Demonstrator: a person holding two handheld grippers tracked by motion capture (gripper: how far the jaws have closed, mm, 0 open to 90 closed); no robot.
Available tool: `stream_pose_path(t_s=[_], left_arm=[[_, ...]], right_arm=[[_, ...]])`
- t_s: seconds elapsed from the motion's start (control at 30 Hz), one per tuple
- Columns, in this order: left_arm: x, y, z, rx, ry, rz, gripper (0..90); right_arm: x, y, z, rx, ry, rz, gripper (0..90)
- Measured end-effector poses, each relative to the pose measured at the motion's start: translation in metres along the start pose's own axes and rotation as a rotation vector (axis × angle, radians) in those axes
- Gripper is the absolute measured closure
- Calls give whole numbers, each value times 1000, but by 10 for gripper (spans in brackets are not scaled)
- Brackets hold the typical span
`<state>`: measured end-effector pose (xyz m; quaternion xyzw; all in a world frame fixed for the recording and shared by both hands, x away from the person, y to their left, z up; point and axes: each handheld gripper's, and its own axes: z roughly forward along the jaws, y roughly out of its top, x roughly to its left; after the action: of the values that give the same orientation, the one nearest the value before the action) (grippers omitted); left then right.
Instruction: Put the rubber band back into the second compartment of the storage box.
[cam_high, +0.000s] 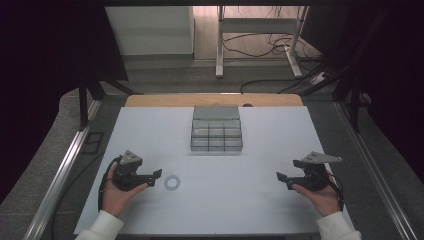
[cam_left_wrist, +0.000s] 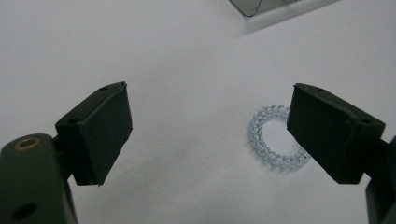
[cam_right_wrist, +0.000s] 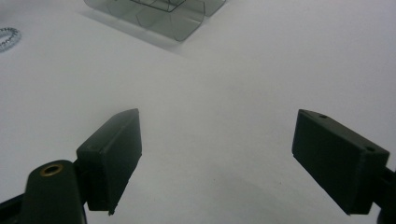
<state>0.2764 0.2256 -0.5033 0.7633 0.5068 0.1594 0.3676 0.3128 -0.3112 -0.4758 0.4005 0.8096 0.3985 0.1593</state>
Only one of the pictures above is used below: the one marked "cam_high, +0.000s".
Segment person's right hand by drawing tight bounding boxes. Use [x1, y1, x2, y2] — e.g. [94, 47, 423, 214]
[291, 175, 343, 218]

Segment aluminium rail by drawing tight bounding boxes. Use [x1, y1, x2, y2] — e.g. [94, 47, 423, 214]
[22, 99, 103, 240]
[334, 101, 419, 240]

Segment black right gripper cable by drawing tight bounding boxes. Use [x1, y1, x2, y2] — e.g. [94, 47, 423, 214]
[327, 172, 346, 212]

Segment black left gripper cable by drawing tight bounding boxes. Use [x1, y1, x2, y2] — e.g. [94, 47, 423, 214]
[97, 155, 123, 212]

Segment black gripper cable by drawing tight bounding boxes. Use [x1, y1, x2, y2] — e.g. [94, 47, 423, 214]
[97, 155, 123, 212]
[327, 172, 346, 212]

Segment white power strip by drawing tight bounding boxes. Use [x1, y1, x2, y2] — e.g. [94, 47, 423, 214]
[308, 71, 330, 88]

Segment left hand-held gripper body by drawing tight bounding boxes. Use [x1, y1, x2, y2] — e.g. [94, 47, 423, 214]
[112, 149, 150, 192]

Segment grey compartment organizer box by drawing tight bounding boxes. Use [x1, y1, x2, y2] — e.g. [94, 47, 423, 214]
[189, 104, 244, 153]

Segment person's left hand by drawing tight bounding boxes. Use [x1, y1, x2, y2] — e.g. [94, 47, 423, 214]
[101, 163, 150, 218]

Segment white metal desk frame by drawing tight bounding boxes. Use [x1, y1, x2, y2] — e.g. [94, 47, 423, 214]
[215, 5, 310, 80]

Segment white cabinet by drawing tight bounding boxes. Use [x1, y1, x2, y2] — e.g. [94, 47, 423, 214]
[104, 6, 195, 57]

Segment black metal stand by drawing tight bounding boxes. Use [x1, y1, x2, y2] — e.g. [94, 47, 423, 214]
[77, 74, 145, 132]
[332, 74, 373, 134]

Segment clear tape ring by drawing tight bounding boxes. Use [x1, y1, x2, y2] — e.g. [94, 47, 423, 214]
[163, 174, 182, 192]

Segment black floor cables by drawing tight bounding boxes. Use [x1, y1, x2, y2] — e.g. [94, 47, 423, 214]
[222, 32, 329, 95]

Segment dark curtain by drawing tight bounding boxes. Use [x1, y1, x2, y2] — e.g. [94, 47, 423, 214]
[0, 4, 130, 205]
[301, 4, 424, 184]

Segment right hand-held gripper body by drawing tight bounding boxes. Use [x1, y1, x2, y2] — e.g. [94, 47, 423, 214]
[292, 151, 343, 192]

